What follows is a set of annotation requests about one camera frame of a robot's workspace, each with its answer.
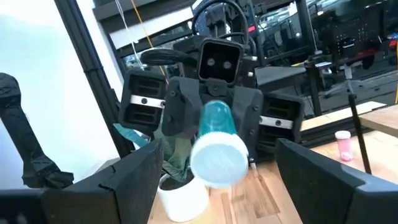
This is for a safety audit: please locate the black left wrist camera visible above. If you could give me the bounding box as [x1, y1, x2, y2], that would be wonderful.
[197, 37, 246, 85]

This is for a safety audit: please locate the white round pot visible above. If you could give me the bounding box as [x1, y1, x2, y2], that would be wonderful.
[156, 173, 210, 223]

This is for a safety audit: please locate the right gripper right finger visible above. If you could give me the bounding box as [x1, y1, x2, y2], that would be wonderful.
[275, 138, 398, 224]

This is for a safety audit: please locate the wooden shelf black metal frame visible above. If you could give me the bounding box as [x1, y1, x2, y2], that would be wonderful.
[347, 93, 398, 175]

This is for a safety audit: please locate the blue medicine bottle white cap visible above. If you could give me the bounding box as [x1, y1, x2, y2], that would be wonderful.
[189, 100, 249, 189]

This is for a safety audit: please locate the black rig frame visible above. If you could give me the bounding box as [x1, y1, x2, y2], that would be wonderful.
[54, 0, 136, 158]

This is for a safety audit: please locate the pink medicine bottle white cap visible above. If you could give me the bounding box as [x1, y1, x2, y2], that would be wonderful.
[335, 130, 354, 162]

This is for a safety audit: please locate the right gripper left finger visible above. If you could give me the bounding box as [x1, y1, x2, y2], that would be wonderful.
[0, 139, 165, 224]

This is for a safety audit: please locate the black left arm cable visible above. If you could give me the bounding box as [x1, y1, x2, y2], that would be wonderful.
[191, 0, 250, 47]

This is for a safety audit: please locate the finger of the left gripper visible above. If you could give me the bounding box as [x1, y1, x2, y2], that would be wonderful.
[231, 85, 265, 161]
[161, 76, 203, 140]

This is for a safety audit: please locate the black table edge rail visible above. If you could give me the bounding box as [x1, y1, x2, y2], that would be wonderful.
[300, 118, 361, 149]

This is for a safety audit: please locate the yellow cable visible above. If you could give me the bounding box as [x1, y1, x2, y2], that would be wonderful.
[129, 0, 170, 85]

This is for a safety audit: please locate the white teal leaf cloth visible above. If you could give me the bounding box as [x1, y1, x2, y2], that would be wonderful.
[113, 122, 195, 183]

